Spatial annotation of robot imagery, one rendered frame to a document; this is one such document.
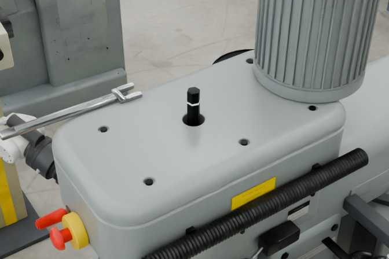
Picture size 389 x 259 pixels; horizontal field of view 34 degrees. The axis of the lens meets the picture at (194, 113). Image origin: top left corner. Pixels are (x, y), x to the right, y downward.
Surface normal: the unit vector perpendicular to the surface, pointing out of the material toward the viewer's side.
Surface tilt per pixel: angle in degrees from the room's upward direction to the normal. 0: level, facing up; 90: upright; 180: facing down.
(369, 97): 0
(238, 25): 0
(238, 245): 90
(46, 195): 0
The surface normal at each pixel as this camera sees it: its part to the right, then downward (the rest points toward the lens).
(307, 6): -0.34, 0.58
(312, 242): 0.55, 0.51
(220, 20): 0.00, -0.78
